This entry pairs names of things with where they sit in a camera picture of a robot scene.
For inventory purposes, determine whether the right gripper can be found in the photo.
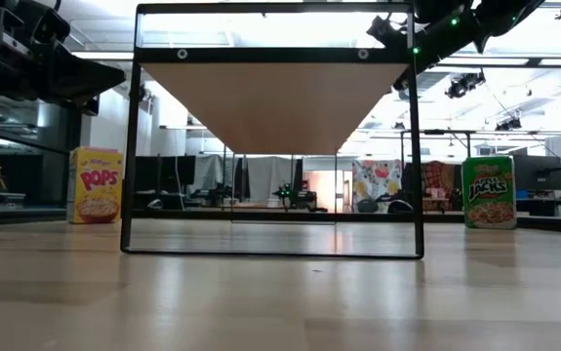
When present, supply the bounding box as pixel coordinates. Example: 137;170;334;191
366;13;410;50

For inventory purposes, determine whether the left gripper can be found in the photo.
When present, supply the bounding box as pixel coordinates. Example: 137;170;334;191
0;0;128;117

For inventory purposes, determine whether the yellow Corn Pops cereal box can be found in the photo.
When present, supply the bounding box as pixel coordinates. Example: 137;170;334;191
66;145;126;225

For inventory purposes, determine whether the green Apple Jacks cereal box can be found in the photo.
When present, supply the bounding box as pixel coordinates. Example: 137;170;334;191
461;154;519;230

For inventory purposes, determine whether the black-framed wooden shelf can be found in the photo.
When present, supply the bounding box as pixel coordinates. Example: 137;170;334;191
119;2;425;260

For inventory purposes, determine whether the black ceiling spotlight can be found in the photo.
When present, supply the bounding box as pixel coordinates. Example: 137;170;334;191
444;71;488;100
494;116;524;133

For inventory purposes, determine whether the black monitor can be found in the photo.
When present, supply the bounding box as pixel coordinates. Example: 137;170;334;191
161;155;197;194
138;155;162;194
512;154;561;192

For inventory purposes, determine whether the floral patterned cloth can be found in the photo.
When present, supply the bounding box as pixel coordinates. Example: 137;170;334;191
351;159;404;214

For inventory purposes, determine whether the background robot with green light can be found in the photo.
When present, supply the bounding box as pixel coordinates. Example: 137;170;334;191
272;180;329;213

